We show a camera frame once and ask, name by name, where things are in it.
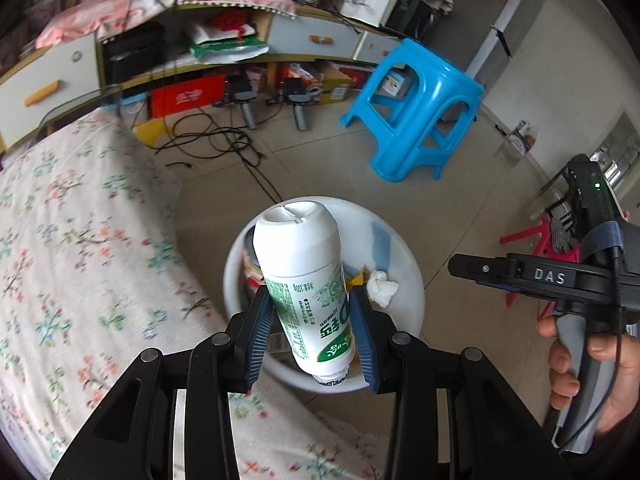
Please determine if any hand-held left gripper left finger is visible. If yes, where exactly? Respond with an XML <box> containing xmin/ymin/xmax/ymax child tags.
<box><xmin>50</xmin><ymin>285</ymin><xmax>273</xmax><ymax>480</ymax></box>

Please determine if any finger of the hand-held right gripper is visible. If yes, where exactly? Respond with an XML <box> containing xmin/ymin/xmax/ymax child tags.
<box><xmin>447</xmin><ymin>253</ymin><xmax>521</xmax><ymax>291</ymax></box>

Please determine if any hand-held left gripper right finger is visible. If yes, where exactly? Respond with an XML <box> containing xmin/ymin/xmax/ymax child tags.
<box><xmin>348</xmin><ymin>290</ymin><xmax>573</xmax><ymax>480</ymax></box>

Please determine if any white bottle with green label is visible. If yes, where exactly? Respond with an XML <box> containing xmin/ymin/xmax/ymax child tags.
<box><xmin>252</xmin><ymin>200</ymin><xmax>358</xmax><ymax>388</ymax></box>

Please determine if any white trash bin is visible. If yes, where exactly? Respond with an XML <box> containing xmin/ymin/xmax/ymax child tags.
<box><xmin>223</xmin><ymin>195</ymin><xmax>426</xmax><ymax>395</ymax></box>

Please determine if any person's right hand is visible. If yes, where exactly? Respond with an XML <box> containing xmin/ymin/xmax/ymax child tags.
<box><xmin>536</xmin><ymin>316</ymin><xmax>640</xmax><ymax>436</ymax></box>

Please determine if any crumpled white tissue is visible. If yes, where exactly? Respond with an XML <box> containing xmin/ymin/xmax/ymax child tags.
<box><xmin>366</xmin><ymin>270</ymin><xmax>400</xmax><ymax>309</ymax></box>

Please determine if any red plastic stool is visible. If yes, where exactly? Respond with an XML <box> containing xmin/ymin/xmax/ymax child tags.
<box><xmin>500</xmin><ymin>212</ymin><xmax>576</xmax><ymax>311</ymax></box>

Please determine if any blue plastic stool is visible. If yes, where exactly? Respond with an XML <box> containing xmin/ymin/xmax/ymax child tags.
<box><xmin>340</xmin><ymin>38</ymin><xmax>485</xmax><ymax>183</ymax></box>

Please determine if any cardboard box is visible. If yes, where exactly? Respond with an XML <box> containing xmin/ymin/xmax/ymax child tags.
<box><xmin>320</xmin><ymin>62</ymin><xmax>371</xmax><ymax>103</ymax></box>

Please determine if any spare hand-held gripper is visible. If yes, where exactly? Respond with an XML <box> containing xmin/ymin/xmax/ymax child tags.
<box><xmin>272</xmin><ymin>77</ymin><xmax>313</xmax><ymax>131</ymax></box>
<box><xmin>215</xmin><ymin>75</ymin><xmax>261</xmax><ymax>131</ymax></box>

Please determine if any grey refrigerator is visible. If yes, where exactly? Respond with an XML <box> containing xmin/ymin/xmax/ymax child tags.
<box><xmin>470</xmin><ymin>0</ymin><xmax>551</xmax><ymax>86</ymax></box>

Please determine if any red box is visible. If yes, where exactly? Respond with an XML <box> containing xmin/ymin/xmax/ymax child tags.
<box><xmin>150</xmin><ymin>75</ymin><xmax>227</xmax><ymax>118</ymax></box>

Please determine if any black microwave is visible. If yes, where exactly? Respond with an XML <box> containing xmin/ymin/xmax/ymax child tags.
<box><xmin>385</xmin><ymin>0</ymin><xmax>443</xmax><ymax>43</ymax></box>

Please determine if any wooden cabinet with grey doors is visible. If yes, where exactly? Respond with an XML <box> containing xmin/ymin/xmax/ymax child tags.
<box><xmin>0</xmin><ymin>0</ymin><xmax>401</xmax><ymax>156</ymax></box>

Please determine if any green white plastic bag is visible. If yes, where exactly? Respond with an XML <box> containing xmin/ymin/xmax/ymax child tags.
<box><xmin>189</xmin><ymin>22</ymin><xmax>271</xmax><ymax>63</ymax></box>

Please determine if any black box appliance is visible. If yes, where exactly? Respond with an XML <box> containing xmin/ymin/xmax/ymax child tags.
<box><xmin>102</xmin><ymin>22</ymin><xmax>166</xmax><ymax>83</ymax></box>

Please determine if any pink floral cloth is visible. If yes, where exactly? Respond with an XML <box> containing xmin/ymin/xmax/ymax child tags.
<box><xmin>37</xmin><ymin>0</ymin><xmax>298</xmax><ymax>48</ymax></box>

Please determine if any black cable bundle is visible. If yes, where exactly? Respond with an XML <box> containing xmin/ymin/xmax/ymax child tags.
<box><xmin>132</xmin><ymin>110</ymin><xmax>286</xmax><ymax>201</ymax></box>

